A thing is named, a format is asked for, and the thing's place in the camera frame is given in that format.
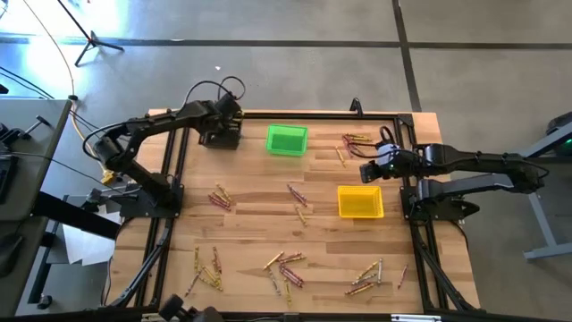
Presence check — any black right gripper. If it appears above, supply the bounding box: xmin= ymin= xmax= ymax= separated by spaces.
xmin=359 ymin=146 xmax=425 ymax=184

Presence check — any black plastic basket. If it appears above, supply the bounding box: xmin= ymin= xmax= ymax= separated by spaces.
xmin=198 ymin=129 xmax=243 ymax=151

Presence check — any yellow plastic basket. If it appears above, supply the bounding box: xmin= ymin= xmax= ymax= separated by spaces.
xmin=337 ymin=185 xmax=385 ymax=220

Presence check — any green plastic basket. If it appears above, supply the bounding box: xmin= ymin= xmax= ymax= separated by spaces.
xmin=265 ymin=123 xmax=309 ymax=157

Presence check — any black tripod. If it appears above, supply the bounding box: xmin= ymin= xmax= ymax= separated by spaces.
xmin=55 ymin=0 xmax=126 ymax=68

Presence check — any black power adapter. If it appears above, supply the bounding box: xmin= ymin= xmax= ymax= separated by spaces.
xmin=83 ymin=186 xmax=140 ymax=211

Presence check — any black desk beam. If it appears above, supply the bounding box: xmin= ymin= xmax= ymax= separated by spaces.
xmin=30 ymin=191 xmax=122 ymax=241

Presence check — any white paper sheet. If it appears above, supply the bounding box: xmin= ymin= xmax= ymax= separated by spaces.
xmin=62 ymin=210 xmax=122 ymax=267

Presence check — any grey desk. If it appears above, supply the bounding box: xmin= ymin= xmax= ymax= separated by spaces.
xmin=0 ymin=97 xmax=72 ymax=317

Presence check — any black device with green light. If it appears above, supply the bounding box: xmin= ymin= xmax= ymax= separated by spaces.
xmin=545 ymin=110 xmax=572 ymax=157

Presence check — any black desk clamp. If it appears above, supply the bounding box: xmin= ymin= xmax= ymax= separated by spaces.
xmin=0 ymin=114 xmax=51 ymax=145

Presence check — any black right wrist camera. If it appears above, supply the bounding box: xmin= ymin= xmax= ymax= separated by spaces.
xmin=376 ymin=142 xmax=400 ymax=165

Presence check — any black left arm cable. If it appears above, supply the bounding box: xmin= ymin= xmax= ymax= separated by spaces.
xmin=182 ymin=74 xmax=248 ymax=108

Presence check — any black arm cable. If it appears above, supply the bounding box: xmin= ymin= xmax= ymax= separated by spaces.
xmin=346 ymin=125 xmax=398 ymax=159
xmin=182 ymin=74 xmax=248 ymax=108

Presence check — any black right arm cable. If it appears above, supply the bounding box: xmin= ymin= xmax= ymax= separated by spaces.
xmin=346 ymin=125 xmax=398 ymax=159

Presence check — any black aluminium table frame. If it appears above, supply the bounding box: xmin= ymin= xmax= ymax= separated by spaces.
xmin=100 ymin=110 xmax=479 ymax=317

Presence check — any yellow extension cable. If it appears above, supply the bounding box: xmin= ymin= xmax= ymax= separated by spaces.
xmin=21 ymin=0 xmax=118 ymax=185

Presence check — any silver metal bracket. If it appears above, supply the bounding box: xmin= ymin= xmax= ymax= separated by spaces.
xmin=391 ymin=314 xmax=443 ymax=322

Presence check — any grey metal table frame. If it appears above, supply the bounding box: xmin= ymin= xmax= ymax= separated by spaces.
xmin=520 ymin=131 xmax=572 ymax=261

